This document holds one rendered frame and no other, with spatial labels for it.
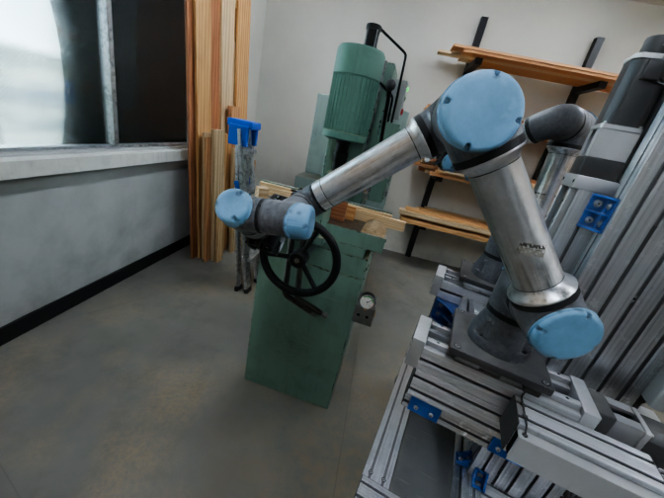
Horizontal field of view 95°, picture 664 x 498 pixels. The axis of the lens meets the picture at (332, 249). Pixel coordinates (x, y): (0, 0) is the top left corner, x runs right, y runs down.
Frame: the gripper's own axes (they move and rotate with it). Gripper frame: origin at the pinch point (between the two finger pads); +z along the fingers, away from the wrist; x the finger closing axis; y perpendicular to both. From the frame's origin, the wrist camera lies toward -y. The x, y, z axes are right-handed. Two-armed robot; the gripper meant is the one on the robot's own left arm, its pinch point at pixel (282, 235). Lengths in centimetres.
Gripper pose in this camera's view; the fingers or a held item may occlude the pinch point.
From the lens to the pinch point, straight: 96.0
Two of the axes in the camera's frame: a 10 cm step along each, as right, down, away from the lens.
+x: 9.6, 2.5, -1.6
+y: -2.7, 9.5, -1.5
